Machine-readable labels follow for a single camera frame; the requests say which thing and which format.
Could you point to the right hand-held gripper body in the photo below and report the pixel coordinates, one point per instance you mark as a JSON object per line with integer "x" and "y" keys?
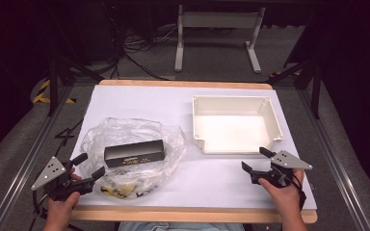
{"x": 289, "y": 161}

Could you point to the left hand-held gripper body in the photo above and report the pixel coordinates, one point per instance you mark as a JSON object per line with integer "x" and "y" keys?
{"x": 49, "y": 174}

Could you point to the white plastic bin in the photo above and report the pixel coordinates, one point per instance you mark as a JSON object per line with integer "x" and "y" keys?
{"x": 234, "y": 131}

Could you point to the black rectangular box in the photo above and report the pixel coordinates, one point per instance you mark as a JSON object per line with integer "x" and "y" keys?
{"x": 135, "y": 153}

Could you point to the clear plastic bag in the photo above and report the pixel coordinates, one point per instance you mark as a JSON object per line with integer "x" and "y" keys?
{"x": 170, "y": 141}

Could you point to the person's right hand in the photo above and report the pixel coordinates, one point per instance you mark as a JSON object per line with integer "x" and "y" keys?
{"x": 287, "y": 197}

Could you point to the person's left hand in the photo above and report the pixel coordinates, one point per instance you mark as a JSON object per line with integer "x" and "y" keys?
{"x": 61, "y": 210}

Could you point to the yellow and black packet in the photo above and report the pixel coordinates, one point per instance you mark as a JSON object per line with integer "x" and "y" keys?
{"x": 122, "y": 190}

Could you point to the white paper sheet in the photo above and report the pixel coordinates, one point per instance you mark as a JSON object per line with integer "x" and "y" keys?
{"x": 212, "y": 179}

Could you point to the yellow and black hazard tape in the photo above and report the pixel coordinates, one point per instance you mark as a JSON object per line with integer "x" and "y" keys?
{"x": 41, "y": 93}

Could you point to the black metal stand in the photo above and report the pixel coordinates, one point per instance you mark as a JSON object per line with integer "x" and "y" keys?
{"x": 54, "y": 83}
{"x": 314, "y": 86}

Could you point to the white metal stand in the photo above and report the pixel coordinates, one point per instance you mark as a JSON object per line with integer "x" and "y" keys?
{"x": 218, "y": 20}

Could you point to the aluminium rail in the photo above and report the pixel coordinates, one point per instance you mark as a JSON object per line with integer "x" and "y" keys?
{"x": 29, "y": 160}
{"x": 337, "y": 166}

